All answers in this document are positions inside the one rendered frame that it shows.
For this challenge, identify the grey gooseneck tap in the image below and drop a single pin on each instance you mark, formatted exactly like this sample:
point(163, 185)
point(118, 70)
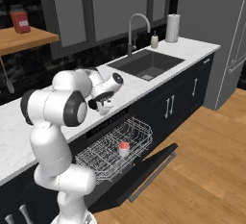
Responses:
point(130, 32)

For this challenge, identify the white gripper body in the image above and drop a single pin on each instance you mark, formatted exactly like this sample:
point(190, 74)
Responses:
point(105, 107)

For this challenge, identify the beige soap dispenser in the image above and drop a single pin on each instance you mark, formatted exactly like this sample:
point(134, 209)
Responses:
point(154, 41)

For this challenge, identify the grey hanging utensil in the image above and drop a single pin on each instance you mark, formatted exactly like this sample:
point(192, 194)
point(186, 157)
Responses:
point(9, 85)

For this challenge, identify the grey framed window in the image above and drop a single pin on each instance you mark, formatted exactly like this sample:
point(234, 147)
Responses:
point(115, 6)

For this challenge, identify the grey fridge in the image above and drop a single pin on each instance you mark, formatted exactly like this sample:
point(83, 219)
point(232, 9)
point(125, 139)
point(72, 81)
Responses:
point(208, 42)

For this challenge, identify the white paper towel roll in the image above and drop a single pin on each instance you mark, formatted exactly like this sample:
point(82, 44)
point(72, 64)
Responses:
point(172, 27)

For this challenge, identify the dark navy cupboard door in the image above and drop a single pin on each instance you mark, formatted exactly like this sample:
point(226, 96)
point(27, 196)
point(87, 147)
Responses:
point(153, 112)
point(197, 85)
point(178, 96)

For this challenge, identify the red jar with dark lid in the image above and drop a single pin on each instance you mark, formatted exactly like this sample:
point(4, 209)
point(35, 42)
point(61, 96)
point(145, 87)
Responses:
point(20, 21)

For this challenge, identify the wooden wall shelf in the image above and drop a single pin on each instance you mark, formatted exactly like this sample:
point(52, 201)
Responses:
point(22, 38)

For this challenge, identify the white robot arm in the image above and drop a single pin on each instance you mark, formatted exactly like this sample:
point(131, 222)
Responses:
point(48, 144)

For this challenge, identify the dark grey sink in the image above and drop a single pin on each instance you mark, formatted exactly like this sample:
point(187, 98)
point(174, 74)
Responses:
point(150, 62)

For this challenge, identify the white and red cup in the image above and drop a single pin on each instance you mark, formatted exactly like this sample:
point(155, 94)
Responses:
point(124, 149)

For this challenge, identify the black dishwasher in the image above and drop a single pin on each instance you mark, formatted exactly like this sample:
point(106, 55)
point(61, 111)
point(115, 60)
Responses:
point(105, 123)

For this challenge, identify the black dishwasher door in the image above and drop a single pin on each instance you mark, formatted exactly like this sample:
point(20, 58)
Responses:
point(141, 173)

